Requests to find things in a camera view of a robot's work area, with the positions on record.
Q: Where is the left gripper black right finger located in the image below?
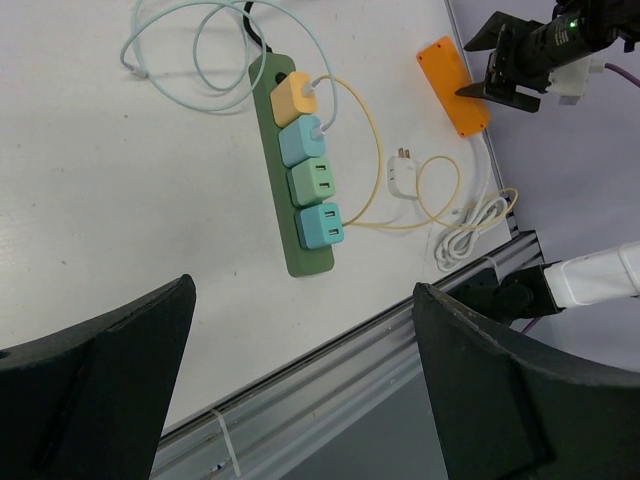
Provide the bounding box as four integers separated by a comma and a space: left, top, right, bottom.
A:
412, 284, 639, 479

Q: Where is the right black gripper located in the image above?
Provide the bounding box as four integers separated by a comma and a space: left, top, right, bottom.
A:
455, 1, 639, 113

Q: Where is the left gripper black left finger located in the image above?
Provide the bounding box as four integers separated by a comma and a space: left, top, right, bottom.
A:
1, 275, 196, 479

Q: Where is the orange rectangular block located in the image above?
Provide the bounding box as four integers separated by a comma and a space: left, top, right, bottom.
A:
416, 36, 491, 138

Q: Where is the white charger block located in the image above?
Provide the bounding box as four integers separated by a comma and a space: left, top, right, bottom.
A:
386, 148, 417, 201

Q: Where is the yellow plug adapter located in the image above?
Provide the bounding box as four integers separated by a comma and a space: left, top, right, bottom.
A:
270, 71, 317, 128

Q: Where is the light blue plug adapter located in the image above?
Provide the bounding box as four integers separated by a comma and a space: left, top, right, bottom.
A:
278, 114, 326, 168

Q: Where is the green plug adapter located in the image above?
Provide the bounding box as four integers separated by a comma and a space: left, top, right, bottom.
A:
287, 157, 335, 208

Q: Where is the teal plug adapter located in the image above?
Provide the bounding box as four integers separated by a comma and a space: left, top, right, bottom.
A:
295, 202, 345, 250

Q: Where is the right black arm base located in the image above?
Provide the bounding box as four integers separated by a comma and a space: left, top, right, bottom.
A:
447, 268, 502, 323

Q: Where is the green power strip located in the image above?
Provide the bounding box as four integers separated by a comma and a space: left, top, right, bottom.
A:
248, 53, 336, 278

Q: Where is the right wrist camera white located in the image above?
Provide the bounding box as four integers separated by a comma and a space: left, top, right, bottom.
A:
547, 56, 606, 106

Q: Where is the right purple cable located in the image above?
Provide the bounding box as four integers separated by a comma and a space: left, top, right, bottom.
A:
602, 62, 640, 91

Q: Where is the black power cord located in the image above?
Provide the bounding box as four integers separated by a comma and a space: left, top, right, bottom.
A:
242, 0, 274, 56

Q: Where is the light blue thin cable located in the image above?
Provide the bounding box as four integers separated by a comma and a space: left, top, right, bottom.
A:
119, 0, 334, 144

